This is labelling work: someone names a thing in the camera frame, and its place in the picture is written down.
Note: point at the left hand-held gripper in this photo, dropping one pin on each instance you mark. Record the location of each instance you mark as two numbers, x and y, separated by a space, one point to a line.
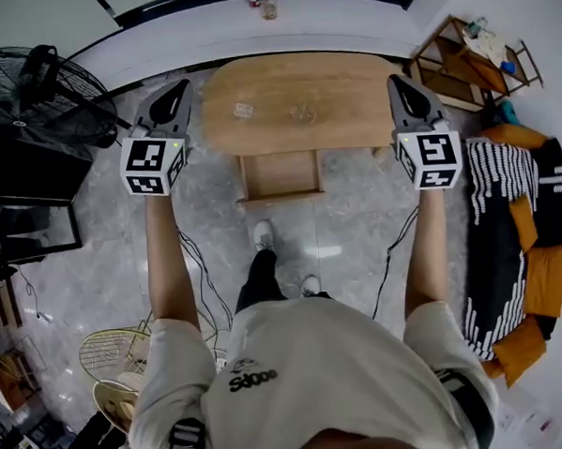
146 165

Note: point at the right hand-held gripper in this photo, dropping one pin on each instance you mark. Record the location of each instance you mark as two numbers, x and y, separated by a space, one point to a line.
435 159

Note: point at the wooden drawer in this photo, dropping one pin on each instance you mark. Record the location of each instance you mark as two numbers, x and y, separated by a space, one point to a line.
280 174

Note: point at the person's left forearm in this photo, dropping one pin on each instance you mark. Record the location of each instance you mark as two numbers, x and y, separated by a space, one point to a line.
168 262

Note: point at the person's right forearm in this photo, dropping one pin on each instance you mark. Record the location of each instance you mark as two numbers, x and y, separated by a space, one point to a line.
428 253

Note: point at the light wooden desk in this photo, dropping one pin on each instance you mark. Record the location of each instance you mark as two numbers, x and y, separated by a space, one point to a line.
339 84

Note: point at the wooden shelf rack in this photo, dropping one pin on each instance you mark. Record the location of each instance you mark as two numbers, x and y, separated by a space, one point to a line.
447 88

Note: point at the small white patterned sticker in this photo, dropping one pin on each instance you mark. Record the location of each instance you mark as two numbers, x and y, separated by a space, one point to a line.
243 110

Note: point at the flat orange cushion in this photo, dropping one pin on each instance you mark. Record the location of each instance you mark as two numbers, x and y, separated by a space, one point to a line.
479 67

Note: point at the small teal bin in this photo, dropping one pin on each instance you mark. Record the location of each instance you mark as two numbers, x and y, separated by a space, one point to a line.
507 112

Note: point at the white crumpled cloth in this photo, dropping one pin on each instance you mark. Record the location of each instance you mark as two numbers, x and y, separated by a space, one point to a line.
488 46

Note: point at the small blue object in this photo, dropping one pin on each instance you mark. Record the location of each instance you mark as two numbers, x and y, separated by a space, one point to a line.
507 67

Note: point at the clear dotted glass cup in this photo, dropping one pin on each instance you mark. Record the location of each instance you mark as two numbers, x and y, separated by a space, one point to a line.
304 112

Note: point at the black standing fan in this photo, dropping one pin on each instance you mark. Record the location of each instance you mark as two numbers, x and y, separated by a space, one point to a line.
38 76

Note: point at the clear yellowish plastic bottle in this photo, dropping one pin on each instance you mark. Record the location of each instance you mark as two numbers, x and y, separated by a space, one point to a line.
269 6

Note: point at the person's left white shoe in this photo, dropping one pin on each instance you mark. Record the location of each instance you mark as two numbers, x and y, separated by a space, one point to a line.
263 234

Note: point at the person's white shoe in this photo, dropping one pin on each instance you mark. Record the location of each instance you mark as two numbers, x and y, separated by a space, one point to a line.
310 285
263 234

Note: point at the small orange cushion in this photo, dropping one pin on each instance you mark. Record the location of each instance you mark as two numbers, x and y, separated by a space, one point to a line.
524 222

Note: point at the person's black trousers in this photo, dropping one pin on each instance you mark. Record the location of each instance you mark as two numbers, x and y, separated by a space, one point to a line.
260 281

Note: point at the person's right white shoe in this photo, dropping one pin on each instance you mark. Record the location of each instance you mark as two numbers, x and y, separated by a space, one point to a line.
310 285

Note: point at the large orange cushion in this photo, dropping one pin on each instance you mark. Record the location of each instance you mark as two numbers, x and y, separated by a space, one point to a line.
547 280

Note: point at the person's cream t-shirt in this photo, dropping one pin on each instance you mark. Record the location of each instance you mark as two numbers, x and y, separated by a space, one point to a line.
325 357

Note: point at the white paper sheets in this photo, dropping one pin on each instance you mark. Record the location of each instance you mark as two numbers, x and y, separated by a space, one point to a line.
526 422

